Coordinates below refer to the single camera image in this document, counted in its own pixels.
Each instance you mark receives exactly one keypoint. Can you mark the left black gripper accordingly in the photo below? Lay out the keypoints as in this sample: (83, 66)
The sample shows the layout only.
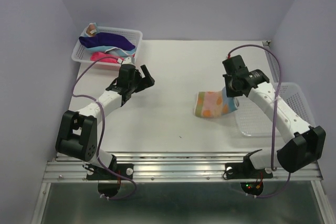
(147, 81)

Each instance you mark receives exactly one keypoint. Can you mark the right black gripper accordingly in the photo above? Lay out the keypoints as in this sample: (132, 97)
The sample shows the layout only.
(230, 93)

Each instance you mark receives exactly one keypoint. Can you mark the orange polka dot towel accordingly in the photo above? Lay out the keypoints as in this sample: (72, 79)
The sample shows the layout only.
(214, 104)

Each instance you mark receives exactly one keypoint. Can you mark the pink towel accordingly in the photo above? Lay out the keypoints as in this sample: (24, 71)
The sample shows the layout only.
(106, 58)

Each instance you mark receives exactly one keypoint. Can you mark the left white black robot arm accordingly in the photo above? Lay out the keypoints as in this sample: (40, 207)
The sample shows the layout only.
(78, 132)

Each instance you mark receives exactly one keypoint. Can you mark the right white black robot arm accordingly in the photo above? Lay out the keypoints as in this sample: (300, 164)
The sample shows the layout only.
(303, 142)

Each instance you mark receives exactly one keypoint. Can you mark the light blue towel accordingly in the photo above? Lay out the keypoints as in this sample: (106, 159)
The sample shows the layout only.
(112, 51)

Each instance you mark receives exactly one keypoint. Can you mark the white target basket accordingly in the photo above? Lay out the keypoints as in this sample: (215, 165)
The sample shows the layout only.
(255, 113)

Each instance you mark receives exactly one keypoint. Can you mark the purple towel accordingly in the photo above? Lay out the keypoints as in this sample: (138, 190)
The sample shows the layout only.
(107, 40)

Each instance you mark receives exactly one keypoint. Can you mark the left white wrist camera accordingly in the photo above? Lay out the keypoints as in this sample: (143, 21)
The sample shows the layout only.
(127, 60)

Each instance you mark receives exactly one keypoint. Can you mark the aluminium mounting rail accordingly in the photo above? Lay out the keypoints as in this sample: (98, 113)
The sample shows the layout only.
(151, 167)

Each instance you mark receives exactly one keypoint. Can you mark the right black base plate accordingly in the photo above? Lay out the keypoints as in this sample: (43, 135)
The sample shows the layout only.
(233, 170)

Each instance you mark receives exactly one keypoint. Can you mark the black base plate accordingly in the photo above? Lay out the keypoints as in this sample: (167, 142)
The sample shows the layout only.
(233, 170)
(97, 173)

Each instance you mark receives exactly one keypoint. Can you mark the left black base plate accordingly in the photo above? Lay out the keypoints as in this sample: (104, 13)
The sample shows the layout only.
(97, 173)

